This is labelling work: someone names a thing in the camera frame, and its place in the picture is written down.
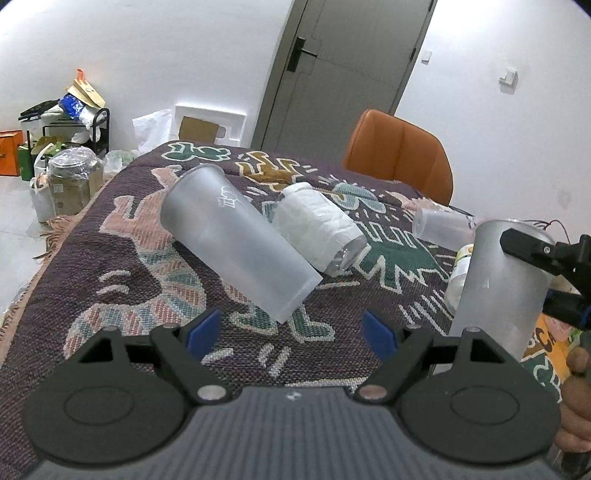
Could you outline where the grey door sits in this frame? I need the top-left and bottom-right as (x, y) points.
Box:
(252, 0), (438, 151)

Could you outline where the brown cardboard piece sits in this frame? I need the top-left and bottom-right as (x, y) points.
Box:
(179, 116), (218, 142)

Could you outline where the white bottle with yellow label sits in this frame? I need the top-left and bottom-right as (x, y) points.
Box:
(444, 244), (474, 311)

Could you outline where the white foam packing tray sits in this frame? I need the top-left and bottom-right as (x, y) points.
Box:
(174, 104), (247, 147)

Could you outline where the person's right hand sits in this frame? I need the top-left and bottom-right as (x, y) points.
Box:
(555, 346), (591, 455)

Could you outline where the black door handle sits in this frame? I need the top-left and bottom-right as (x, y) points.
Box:
(285, 37), (319, 72)

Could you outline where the small white bag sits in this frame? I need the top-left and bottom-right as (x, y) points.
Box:
(30, 178), (51, 223)

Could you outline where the blue and white packet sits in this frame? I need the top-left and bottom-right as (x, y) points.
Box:
(59, 93), (86, 121)

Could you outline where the red cable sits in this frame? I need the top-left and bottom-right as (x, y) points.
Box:
(531, 220), (571, 241)

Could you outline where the plastic wrapped jar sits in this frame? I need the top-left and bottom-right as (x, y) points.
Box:
(47, 148), (105, 217)

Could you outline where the small clear plastic cup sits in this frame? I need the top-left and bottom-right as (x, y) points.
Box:
(412, 207), (478, 245)

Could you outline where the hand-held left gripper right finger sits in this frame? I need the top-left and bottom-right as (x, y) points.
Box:
(353, 311), (521, 403)

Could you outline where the black shelf rack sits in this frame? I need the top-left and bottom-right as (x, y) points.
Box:
(25, 107), (112, 155)

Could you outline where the brown paper bag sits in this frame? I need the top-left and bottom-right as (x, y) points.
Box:
(65, 69), (106, 108)

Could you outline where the white plastic bag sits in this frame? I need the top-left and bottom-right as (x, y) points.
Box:
(133, 109), (172, 155)

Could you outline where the clear plastic bag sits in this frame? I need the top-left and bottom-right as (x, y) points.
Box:
(105, 150), (139, 174)

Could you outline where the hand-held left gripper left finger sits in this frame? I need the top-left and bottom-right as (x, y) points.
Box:
(69, 308), (231, 404)

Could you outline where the large frosted plastic cup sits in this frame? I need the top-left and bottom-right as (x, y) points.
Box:
(160, 164), (322, 322)

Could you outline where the printed woven blanket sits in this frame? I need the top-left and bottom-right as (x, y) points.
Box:
(0, 138), (591, 467)

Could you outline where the orange box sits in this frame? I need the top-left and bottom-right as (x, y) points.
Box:
(0, 130), (24, 177)

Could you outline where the green box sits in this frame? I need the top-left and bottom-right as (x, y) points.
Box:
(18, 144), (36, 181)

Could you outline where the orange chair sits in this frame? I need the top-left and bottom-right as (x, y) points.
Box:
(342, 109), (454, 205)

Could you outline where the white wrapped plastic cup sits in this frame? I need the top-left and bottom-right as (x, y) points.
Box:
(271, 182), (368, 278)

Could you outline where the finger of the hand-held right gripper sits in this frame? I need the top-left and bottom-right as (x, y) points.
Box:
(542, 288), (591, 330)
(501, 227), (591, 278)

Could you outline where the tall grey frosted cup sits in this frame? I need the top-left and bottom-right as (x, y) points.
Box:
(449, 219), (556, 365)

